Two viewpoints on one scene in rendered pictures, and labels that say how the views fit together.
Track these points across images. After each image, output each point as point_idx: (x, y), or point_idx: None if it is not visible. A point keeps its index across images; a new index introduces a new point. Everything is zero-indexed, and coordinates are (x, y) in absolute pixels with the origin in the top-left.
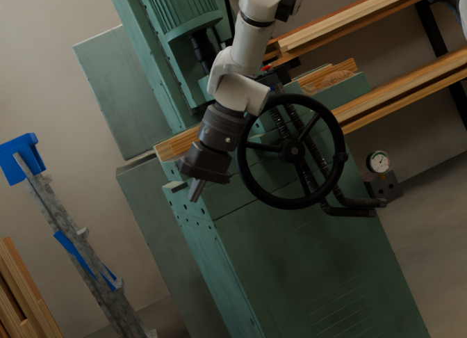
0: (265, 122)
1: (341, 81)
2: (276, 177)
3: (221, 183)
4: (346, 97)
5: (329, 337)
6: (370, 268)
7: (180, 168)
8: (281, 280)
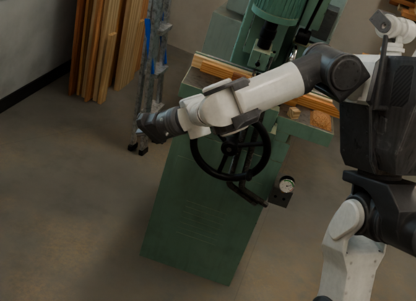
0: None
1: (314, 127)
2: None
3: (155, 142)
4: (309, 137)
5: (187, 223)
6: (236, 217)
7: (137, 119)
8: (186, 181)
